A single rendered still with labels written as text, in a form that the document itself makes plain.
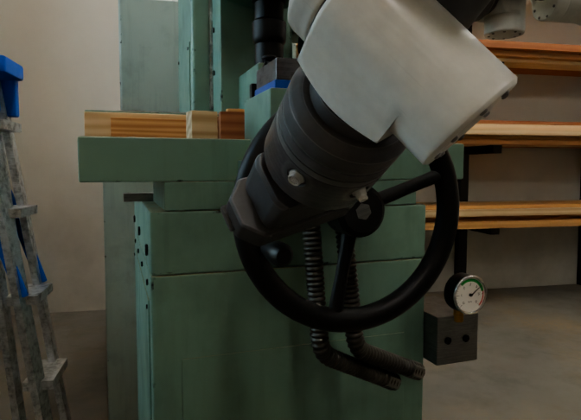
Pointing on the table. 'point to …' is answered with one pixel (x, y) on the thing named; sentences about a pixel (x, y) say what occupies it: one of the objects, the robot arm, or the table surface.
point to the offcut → (201, 124)
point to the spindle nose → (268, 24)
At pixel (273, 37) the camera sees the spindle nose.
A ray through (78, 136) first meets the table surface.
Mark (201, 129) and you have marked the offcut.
